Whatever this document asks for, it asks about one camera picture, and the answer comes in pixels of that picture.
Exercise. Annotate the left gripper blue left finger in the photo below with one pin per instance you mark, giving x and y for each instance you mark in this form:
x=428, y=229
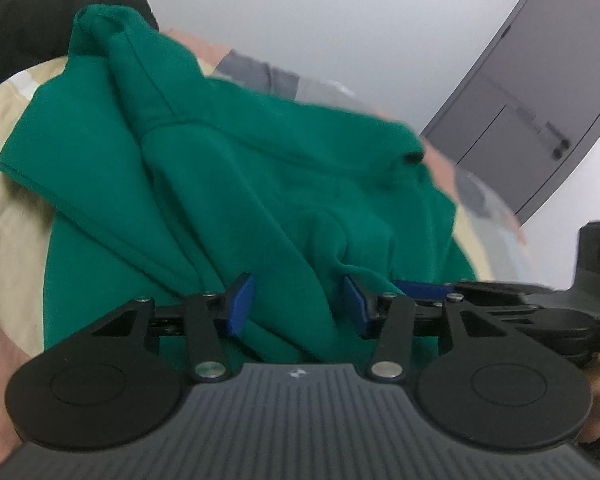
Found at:
x=210, y=318

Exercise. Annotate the patchwork bed quilt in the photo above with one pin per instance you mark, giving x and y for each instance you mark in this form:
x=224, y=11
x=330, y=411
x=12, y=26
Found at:
x=485, y=228

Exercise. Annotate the green hoodie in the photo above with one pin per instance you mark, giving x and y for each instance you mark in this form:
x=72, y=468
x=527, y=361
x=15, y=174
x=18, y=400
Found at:
x=165, y=182

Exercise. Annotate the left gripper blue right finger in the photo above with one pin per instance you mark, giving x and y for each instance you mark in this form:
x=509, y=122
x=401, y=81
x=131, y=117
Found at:
x=388, y=319

